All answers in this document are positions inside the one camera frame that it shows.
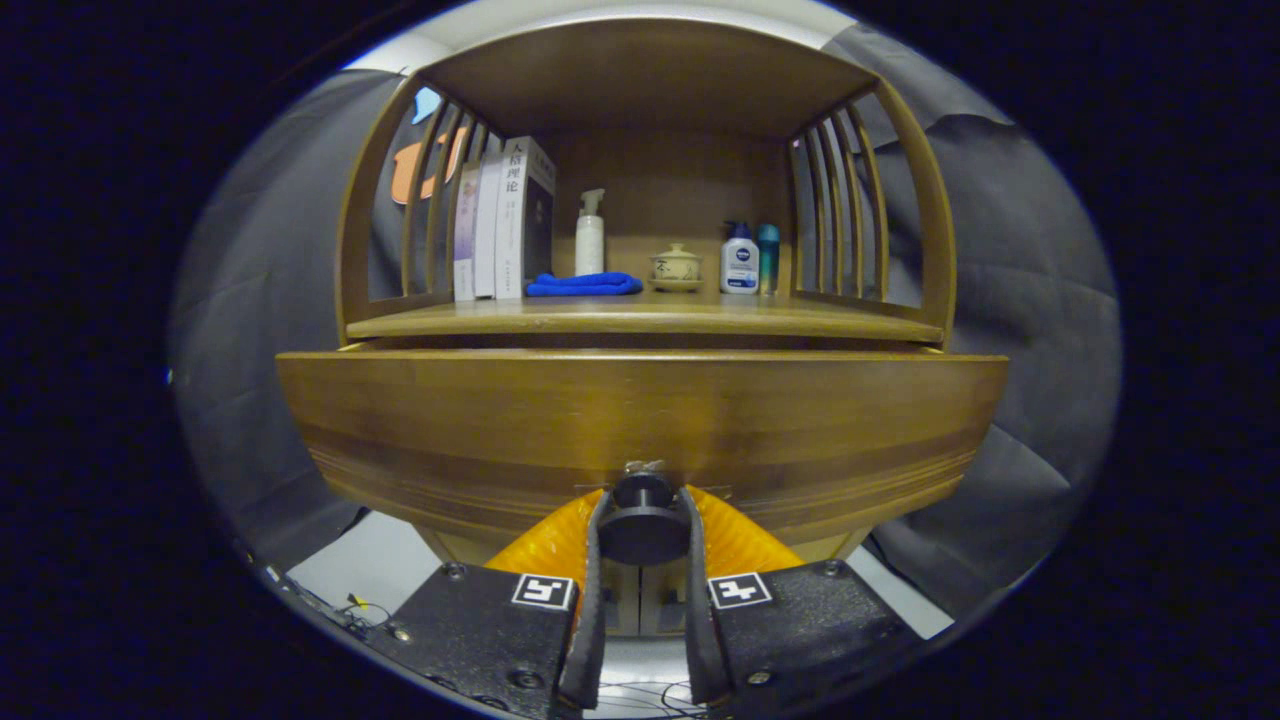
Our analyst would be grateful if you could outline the beige lidded ceramic cup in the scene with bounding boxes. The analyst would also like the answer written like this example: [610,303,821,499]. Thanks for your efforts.
[648,243,704,293]

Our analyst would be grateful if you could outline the white lotion bottle blue cap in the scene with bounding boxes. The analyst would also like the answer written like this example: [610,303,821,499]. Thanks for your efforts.
[720,221,761,295]

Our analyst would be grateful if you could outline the thick white and black book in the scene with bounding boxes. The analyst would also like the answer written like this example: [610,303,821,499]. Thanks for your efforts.
[495,137,557,300]

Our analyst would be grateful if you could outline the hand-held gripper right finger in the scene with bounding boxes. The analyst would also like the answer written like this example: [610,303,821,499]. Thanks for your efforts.
[680,485,926,713]

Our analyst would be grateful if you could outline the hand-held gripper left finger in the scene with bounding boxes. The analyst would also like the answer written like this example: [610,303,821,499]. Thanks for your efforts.
[365,487,611,720]

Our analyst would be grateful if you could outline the white pump bottle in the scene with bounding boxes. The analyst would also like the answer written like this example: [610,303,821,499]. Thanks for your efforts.
[575,188,607,278]

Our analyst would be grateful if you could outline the wooden drawer with black knob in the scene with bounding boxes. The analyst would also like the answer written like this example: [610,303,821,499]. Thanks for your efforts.
[277,348,1009,567]

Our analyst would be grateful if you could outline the thin purple and white book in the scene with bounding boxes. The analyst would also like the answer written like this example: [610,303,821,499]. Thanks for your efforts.
[453,160,482,302]

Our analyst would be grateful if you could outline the wooden countertop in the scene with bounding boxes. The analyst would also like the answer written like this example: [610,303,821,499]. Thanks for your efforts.
[345,290,946,346]

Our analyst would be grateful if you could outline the folded blue cloth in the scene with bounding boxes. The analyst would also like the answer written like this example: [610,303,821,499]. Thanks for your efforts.
[526,271,644,298]

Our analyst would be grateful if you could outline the black floor cables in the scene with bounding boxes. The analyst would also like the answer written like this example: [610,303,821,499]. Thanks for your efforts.
[588,678,703,717]

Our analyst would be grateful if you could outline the wooden cabinet with slatted sides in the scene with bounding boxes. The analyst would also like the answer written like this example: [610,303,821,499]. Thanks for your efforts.
[335,18,958,641]

